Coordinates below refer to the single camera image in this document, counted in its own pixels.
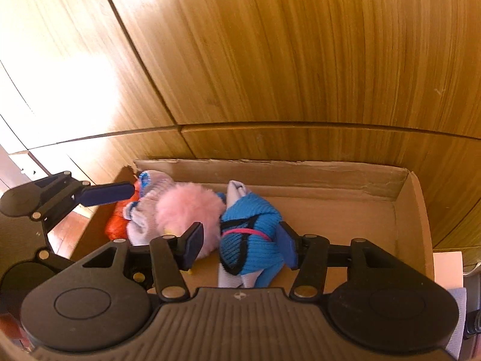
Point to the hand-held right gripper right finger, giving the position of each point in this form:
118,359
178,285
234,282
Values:
287,248

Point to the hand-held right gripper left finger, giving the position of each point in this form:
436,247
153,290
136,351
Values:
193,245

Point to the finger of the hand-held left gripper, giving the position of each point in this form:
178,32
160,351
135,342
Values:
56,259
109,192

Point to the white sock roll blue trim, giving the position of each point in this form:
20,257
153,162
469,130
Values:
158,191

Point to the blue knitted sock roll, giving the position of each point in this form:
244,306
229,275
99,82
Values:
255,210

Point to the cardboard box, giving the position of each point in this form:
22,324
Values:
338,214

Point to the orange sock roll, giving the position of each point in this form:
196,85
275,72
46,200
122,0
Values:
116,225

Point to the pink fluffy sock roll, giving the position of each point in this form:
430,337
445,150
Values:
188,207

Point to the wooden wardrobe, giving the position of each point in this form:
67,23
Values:
263,45

